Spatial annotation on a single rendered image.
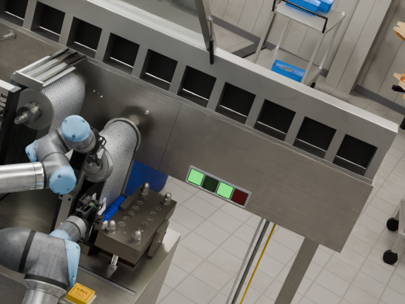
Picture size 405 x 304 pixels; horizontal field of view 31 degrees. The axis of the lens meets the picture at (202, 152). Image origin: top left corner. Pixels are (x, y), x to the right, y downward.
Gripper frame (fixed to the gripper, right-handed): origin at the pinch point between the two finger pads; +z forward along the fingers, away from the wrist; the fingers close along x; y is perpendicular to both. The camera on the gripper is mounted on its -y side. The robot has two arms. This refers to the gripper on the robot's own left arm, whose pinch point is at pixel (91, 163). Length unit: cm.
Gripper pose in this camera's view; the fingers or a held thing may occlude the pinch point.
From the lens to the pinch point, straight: 243.1
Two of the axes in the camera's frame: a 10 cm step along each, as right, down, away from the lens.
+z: 0.2, 2.6, 9.6
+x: -9.1, -4.0, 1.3
